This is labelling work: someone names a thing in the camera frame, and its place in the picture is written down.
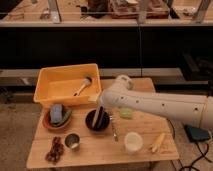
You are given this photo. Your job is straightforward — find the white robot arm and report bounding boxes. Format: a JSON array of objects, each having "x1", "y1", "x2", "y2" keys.
[{"x1": 98, "y1": 75, "x2": 213, "y2": 132}]

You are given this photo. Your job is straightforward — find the white plastic cup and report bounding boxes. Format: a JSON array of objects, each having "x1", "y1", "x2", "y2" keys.
[{"x1": 124, "y1": 132, "x2": 143, "y2": 154}]

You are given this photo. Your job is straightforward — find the wooden brush in bin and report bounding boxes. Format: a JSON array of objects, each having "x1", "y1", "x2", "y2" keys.
[{"x1": 74, "y1": 77, "x2": 92, "y2": 96}]

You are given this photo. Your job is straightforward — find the dark spatula in bowl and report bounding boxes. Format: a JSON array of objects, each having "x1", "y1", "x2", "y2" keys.
[{"x1": 92, "y1": 106, "x2": 104, "y2": 129}]

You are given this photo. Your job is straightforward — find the yellow plastic bin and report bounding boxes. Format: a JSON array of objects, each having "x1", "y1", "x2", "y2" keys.
[{"x1": 34, "y1": 63, "x2": 102, "y2": 108}]

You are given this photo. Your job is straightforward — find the light green toy piece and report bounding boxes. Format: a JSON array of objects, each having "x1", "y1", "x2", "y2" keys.
[{"x1": 119, "y1": 107, "x2": 132, "y2": 119}]

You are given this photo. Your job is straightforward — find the black bowl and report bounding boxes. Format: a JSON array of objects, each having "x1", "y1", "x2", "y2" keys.
[{"x1": 85, "y1": 108, "x2": 110, "y2": 131}]

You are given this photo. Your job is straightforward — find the green vegetable toy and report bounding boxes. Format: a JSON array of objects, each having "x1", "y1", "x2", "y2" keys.
[{"x1": 53, "y1": 110, "x2": 72, "y2": 127}]

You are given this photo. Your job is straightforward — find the metal fork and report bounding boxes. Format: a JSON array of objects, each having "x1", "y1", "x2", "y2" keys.
[{"x1": 109, "y1": 115, "x2": 118, "y2": 142}]

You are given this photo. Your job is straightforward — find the wooden table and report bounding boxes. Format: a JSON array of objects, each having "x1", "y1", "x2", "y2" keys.
[{"x1": 26, "y1": 77, "x2": 180, "y2": 170}]

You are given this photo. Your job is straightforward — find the black foot pedal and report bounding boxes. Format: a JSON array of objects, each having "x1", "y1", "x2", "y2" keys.
[{"x1": 184, "y1": 125, "x2": 210, "y2": 142}]

